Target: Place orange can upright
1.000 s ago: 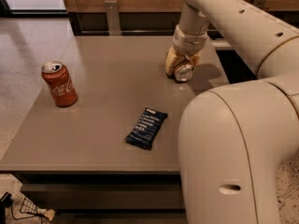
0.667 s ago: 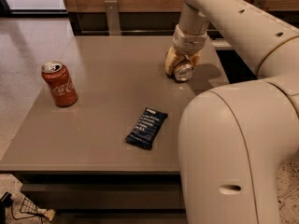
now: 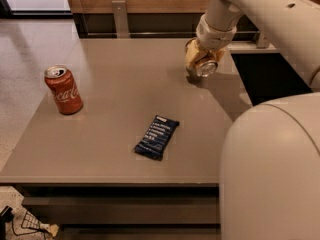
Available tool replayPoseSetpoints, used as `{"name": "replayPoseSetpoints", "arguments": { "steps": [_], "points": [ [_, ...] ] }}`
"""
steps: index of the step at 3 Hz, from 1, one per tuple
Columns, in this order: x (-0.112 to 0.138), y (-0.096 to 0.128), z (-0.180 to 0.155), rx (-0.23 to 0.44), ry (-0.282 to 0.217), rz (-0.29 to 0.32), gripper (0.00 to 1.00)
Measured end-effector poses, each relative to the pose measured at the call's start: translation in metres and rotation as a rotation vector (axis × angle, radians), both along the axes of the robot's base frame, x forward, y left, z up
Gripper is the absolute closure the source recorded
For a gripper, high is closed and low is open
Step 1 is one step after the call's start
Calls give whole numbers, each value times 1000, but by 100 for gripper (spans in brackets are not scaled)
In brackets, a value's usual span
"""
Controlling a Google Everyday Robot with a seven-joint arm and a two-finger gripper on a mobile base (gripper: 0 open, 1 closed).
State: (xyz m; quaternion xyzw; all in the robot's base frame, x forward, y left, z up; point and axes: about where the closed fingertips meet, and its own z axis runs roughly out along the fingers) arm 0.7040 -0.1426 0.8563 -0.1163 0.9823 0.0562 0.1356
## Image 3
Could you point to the lower grey drawer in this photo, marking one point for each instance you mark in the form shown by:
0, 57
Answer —
141, 234

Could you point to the grey drawer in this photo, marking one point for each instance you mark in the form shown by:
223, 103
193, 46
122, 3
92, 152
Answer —
103, 210
141, 234

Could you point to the black wire basket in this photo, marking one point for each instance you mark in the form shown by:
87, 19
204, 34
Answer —
25, 223

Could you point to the right metal bracket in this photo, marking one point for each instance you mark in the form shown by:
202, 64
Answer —
261, 41

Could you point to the blue snack bar wrapper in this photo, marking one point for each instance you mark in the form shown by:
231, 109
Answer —
156, 138

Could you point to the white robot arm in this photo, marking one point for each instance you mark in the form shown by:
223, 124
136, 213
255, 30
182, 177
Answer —
269, 173

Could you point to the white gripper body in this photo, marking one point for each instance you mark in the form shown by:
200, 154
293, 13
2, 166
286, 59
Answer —
212, 36

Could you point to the red Coca-Cola can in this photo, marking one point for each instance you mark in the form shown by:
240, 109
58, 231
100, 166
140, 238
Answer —
60, 81

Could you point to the horizontal metal rail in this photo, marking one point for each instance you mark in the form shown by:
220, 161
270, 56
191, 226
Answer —
144, 35

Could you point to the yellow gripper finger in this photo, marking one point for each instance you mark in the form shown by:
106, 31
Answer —
194, 54
217, 55

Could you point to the black object at floor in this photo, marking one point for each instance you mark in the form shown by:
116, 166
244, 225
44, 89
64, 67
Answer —
6, 216

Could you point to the metal bracket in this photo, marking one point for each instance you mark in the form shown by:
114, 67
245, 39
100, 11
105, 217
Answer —
120, 18
261, 41

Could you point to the upper grey drawer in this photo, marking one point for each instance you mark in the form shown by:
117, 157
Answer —
103, 210

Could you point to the orange soda can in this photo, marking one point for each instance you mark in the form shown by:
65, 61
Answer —
209, 67

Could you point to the left metal bracket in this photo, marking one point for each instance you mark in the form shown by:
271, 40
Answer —
120, 18

